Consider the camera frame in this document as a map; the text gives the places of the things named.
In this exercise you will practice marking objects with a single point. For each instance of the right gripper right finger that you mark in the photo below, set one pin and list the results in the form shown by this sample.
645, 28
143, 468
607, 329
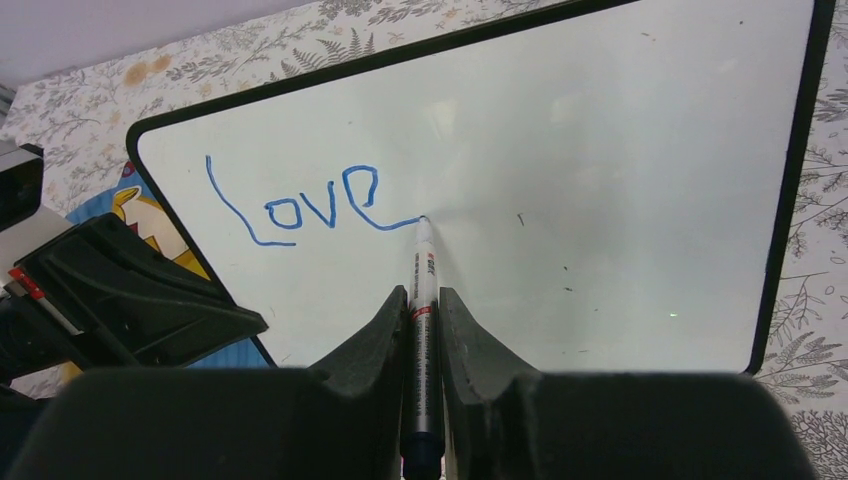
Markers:
508, 420

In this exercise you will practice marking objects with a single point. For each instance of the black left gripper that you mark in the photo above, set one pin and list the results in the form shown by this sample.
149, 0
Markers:
98, 296

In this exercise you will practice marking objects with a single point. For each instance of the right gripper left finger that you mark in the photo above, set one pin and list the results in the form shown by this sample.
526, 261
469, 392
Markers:
337, 419

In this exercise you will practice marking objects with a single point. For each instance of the white whiteboard marker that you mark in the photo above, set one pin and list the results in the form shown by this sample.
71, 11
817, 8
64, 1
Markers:
422, 444

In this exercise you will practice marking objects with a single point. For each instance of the black framed whiteboard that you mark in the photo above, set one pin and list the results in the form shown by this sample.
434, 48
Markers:
608, 183

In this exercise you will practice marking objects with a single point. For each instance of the blue cartoon cloth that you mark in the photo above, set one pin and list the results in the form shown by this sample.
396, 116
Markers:
134, 203

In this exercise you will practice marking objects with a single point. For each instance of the floral tablecloth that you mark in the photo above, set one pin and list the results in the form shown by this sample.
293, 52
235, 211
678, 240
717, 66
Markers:
78, 86

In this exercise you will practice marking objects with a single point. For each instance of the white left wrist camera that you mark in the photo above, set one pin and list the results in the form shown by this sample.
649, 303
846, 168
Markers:
26, 223

